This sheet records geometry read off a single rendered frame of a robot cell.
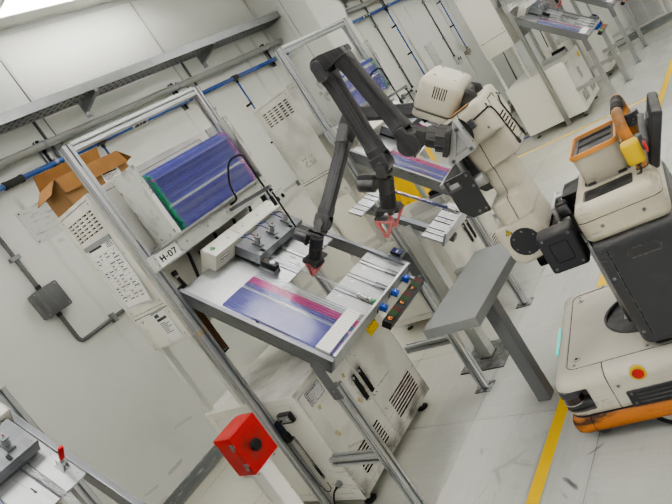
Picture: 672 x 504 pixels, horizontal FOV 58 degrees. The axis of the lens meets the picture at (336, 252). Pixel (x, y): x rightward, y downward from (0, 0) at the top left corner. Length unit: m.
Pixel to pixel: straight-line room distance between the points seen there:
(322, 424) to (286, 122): 1.86
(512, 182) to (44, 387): 2.73
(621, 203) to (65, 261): 3.08
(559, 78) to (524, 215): 4.66
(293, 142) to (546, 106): 3.73
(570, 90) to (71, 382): 5.28
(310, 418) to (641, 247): 1.37
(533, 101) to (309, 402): 4.97
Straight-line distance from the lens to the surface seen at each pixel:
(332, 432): 2.58
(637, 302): 2.09
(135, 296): 2.74
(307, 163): 3.68
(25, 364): 3.74
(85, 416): 3.82
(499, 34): 6.76
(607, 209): 1.95
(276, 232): 2.69
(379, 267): 2.64
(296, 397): 2.48
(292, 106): 3.59
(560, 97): 6.78
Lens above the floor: 1.45
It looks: 11 degrees down
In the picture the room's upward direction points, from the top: 34 degrees counter-clockwise
